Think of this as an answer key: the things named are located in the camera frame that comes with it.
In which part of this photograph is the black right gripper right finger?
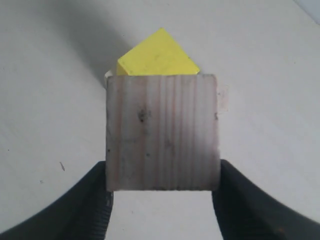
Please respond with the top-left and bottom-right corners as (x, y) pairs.
(212, 159), (320, 240)

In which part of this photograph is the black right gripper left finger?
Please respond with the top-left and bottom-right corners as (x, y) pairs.
(0, 161), (114, 240)

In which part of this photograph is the medium plain wooden cube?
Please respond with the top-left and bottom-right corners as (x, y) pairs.
(105, 74), (221, 192)

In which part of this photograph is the large plain wooden cube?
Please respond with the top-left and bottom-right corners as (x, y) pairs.
(104, 70), (230, 113)

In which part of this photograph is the yellow wooden cube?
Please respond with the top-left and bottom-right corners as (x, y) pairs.
(116, 27), (200, 76)

